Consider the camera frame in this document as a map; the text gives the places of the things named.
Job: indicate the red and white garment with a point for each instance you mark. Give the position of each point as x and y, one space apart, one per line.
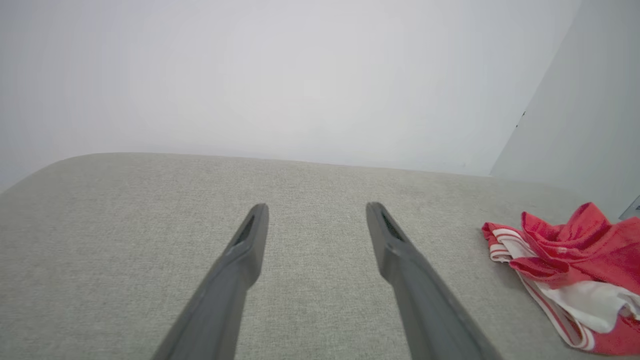
590 260

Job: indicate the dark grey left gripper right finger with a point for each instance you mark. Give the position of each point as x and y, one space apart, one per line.
425 305

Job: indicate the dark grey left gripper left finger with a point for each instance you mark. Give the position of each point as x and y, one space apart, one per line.
225 295

